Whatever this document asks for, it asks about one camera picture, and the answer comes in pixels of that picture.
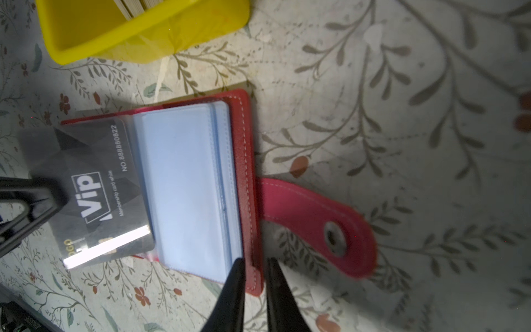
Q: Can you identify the yellow plastic card tray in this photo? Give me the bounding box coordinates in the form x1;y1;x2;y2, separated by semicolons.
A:
36;0;250;65

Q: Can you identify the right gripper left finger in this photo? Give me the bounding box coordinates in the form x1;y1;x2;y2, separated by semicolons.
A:
201;258;246;332

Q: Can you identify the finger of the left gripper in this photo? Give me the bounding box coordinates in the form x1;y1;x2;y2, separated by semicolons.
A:
1;177;68;257

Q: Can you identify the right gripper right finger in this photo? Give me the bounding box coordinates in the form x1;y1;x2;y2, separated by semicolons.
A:
265;258;311;332

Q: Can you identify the floral table mat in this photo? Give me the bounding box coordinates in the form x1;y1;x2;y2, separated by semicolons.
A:
1;1;530;331

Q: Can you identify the stack of cards in tray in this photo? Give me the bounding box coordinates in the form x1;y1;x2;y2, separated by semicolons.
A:
114;0;164;20

